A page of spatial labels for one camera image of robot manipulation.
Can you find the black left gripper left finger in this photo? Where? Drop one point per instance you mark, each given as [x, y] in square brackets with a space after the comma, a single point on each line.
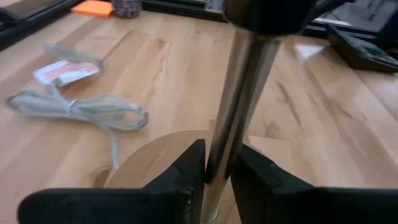
[124, 205]

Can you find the orange sticky note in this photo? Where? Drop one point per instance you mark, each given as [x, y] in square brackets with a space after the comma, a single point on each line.
[93, 7]

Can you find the black desk calculator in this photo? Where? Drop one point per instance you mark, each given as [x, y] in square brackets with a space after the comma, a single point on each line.
[363, 53]

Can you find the dark patterned tape roll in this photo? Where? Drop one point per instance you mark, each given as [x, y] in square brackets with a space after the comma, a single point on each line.
[127, 7]

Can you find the clear plastic wrapper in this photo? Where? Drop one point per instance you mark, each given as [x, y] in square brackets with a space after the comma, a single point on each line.
[93, 112]

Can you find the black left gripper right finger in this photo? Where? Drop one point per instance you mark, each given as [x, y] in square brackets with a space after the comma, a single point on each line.
[311, 205]

